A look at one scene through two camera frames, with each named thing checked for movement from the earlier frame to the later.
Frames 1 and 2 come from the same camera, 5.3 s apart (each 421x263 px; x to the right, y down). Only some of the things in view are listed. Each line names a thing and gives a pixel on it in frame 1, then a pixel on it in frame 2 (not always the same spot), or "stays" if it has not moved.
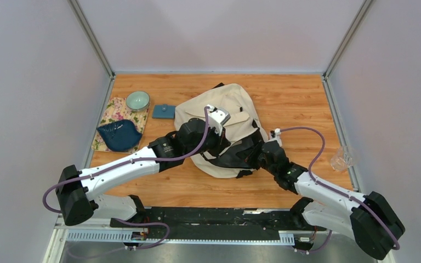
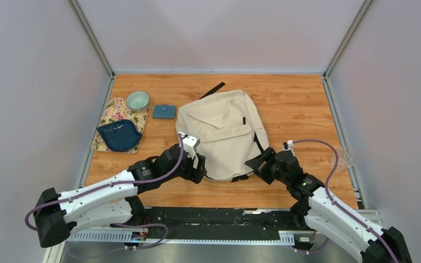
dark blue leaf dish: x=120 y=136 stays
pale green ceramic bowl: x=137 y=101 stays
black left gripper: x=221 y=142 to x=197 y=175
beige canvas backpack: x=244 y=130 stays
